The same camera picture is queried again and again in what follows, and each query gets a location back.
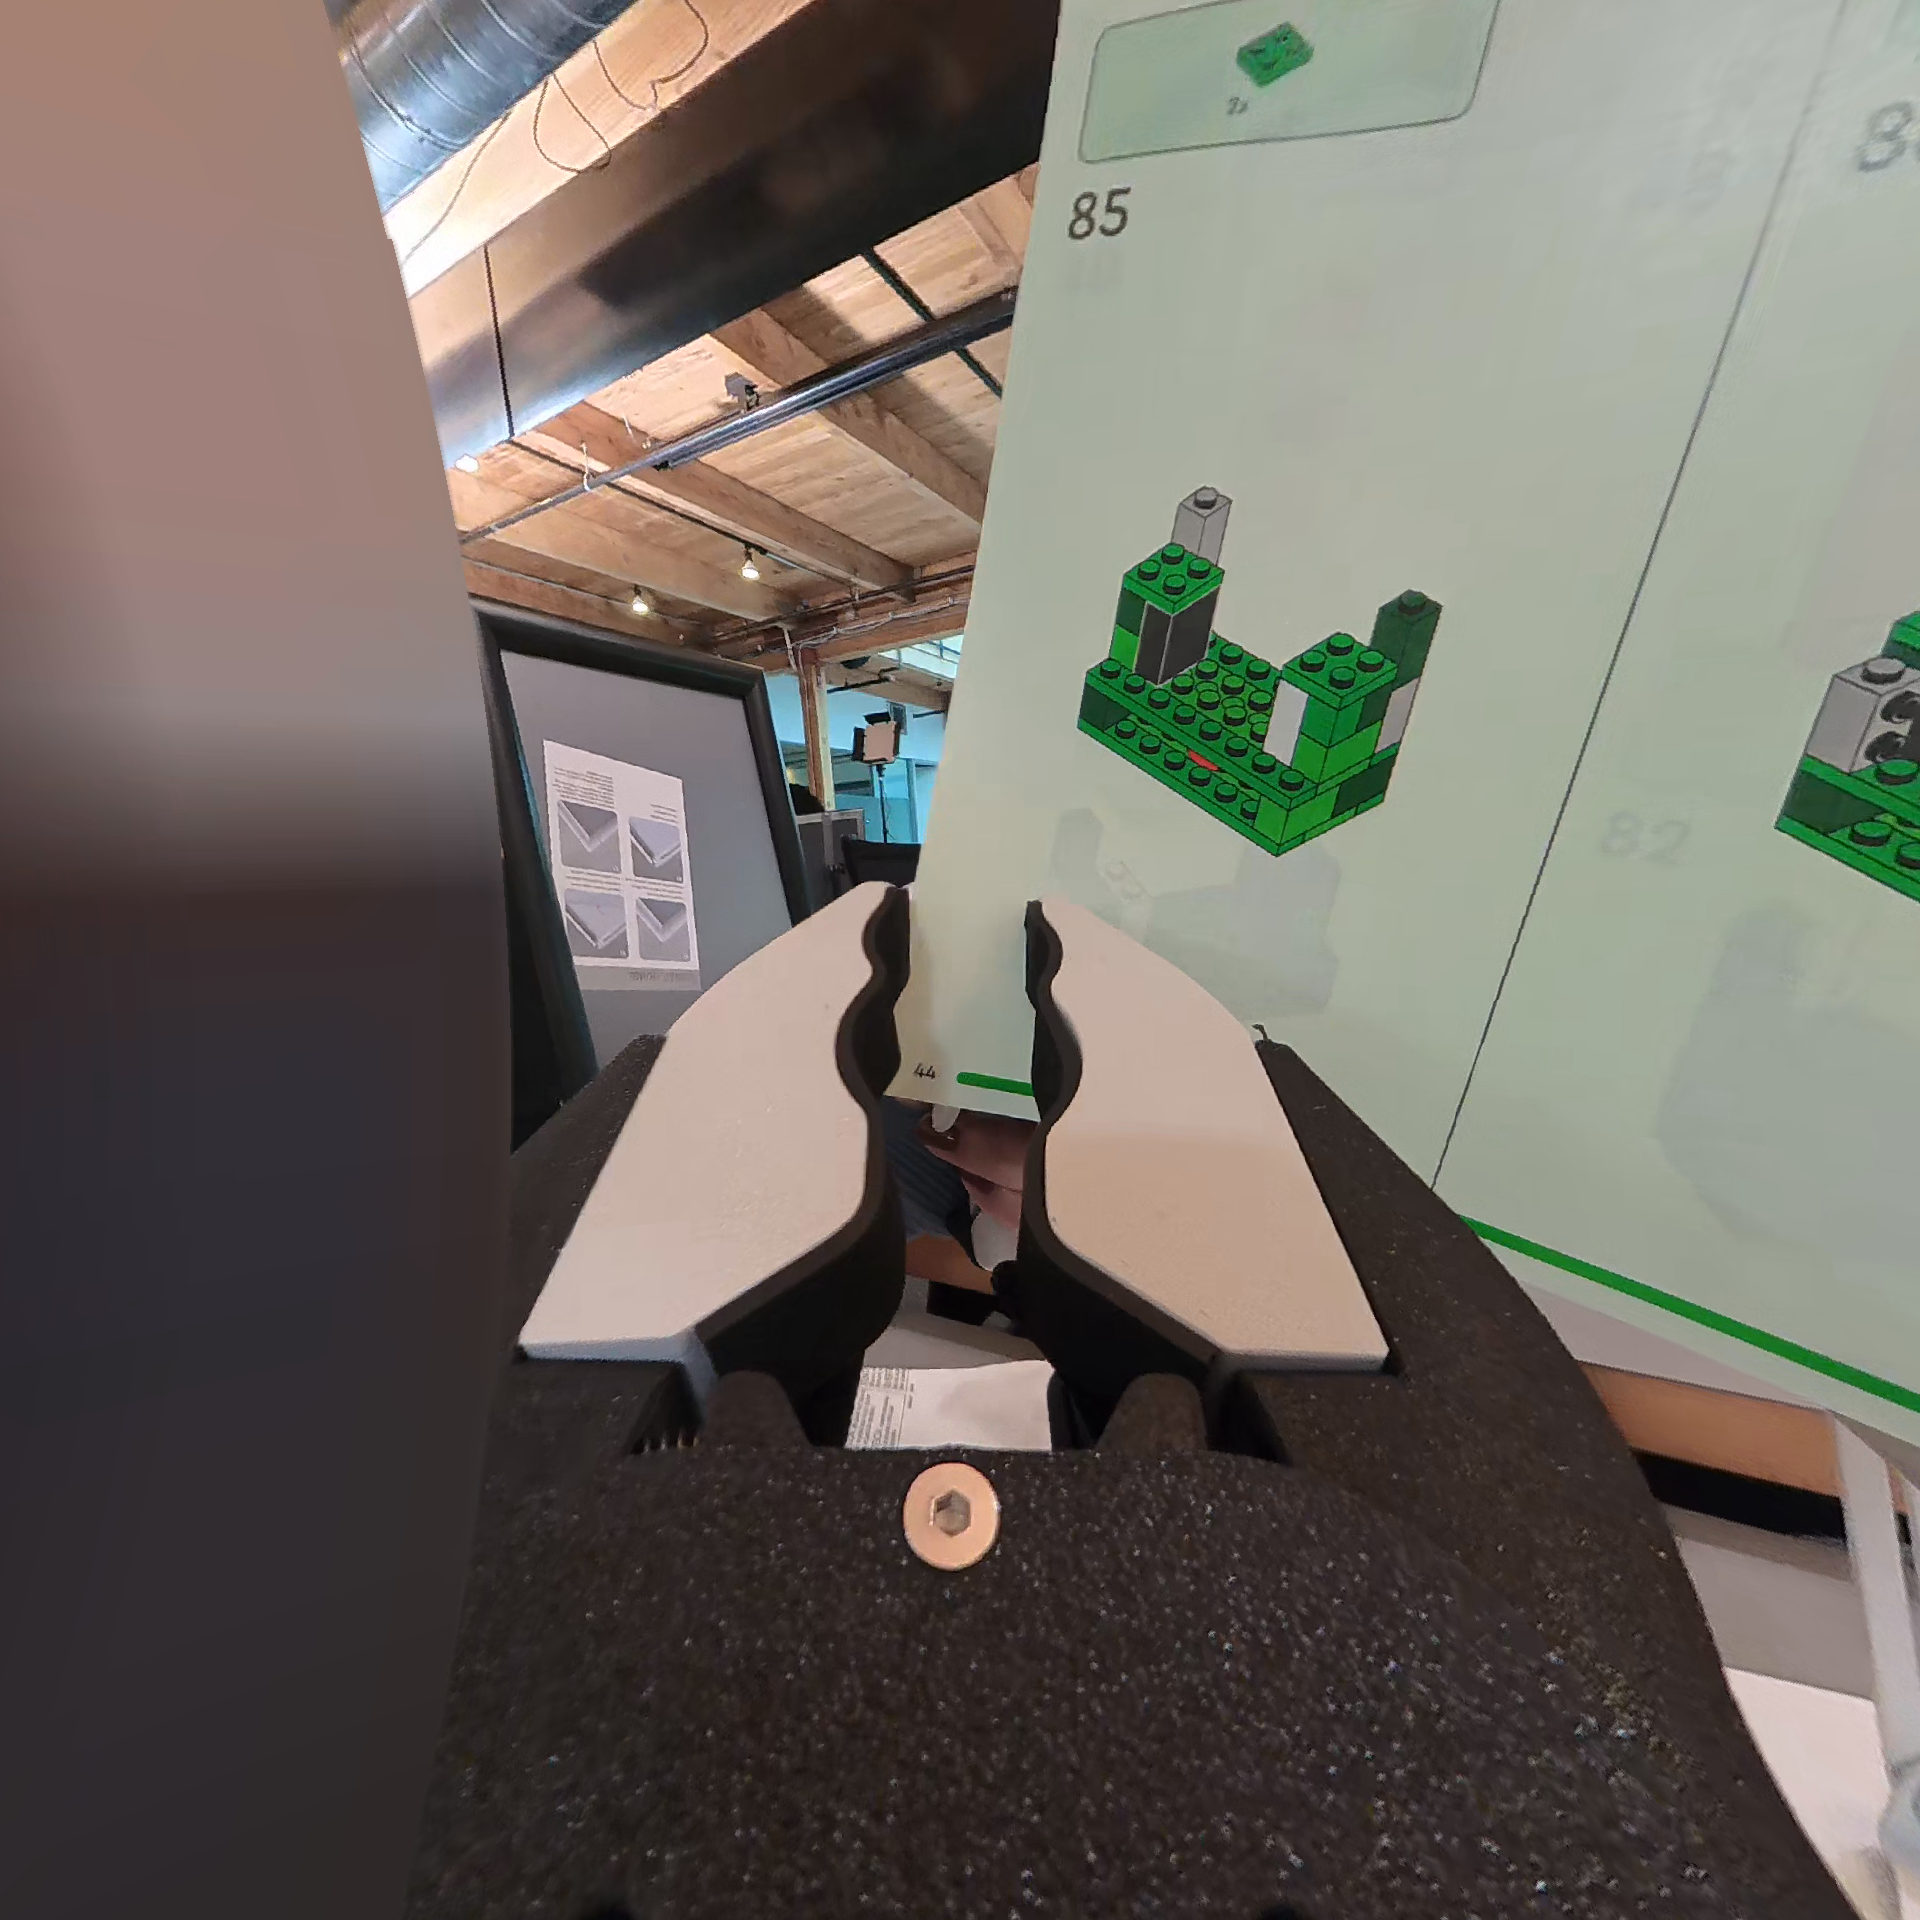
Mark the dark spiral ceiling duct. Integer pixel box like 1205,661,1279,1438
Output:
333,0,841,212

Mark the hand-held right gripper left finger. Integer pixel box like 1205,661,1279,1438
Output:
517,883,913,1448

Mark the person's left hand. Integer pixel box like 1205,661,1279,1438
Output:
928,1117,1033,1226

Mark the ceiling track rail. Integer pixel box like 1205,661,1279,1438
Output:
457,293,1022,543

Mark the white printed sheet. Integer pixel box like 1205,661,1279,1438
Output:
543,739,703,995

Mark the white paper sheet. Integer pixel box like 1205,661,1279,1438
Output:
848,1358,1055,1451

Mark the black framed display board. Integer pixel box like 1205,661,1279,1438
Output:
471,599,806,1149

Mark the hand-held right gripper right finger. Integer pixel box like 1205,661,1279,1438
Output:
1016,895,1391,1451

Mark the green brick instruction booklet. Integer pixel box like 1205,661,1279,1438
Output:
885,0,1920,1424

